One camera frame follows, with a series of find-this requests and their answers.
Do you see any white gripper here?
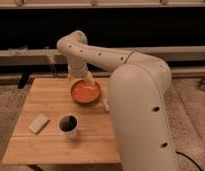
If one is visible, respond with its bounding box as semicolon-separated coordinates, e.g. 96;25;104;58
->
67;56;95;85

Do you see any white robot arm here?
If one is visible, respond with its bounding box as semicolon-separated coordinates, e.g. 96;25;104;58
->
57;30;179;171

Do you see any orange bowl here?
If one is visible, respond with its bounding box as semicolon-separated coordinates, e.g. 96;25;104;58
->
71;80;101;104

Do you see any wooden table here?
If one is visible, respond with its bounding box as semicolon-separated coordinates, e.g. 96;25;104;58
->
1;77;122;167

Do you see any clear plastic bottle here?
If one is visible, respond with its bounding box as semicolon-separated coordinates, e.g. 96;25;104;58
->
103;100;109;112

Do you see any white cup with dark liquid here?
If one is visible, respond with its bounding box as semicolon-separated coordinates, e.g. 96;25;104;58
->
59;115;78;139

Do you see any white sponge block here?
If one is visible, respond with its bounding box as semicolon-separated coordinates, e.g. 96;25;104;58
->
29;114;50;134

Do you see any black cable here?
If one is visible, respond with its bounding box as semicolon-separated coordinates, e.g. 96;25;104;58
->
175;150;205;171

